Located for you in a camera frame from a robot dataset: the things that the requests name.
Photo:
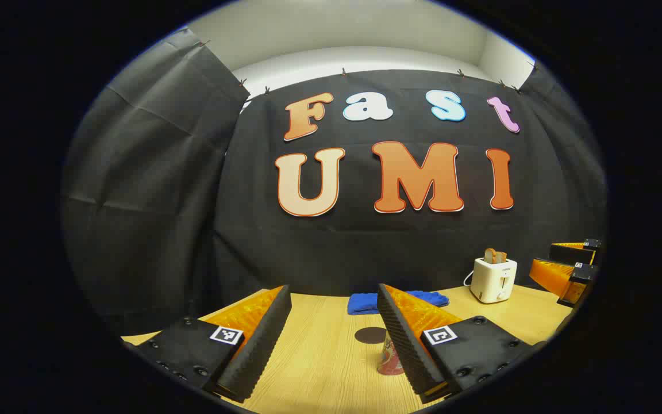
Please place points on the dark round coaster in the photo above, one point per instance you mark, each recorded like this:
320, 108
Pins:
368, 335

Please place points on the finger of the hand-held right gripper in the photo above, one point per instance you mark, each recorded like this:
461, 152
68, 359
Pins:
561, 279
575, 252

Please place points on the white toaster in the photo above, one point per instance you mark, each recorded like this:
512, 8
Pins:
492, 282

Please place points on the toast bread slice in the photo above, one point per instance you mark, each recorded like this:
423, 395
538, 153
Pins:
490, 256
502, 258

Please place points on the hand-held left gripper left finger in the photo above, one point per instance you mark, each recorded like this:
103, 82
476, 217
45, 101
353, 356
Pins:
262, 345

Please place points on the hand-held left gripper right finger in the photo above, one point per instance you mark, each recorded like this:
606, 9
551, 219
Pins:
405, 345

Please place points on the black backdrop cloth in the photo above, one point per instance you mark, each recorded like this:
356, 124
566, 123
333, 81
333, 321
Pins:
365, 247
147, 201

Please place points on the blue towel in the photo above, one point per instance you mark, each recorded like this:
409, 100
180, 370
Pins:
362, 303

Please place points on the silver water bottle red label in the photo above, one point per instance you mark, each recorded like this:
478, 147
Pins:
388, 359

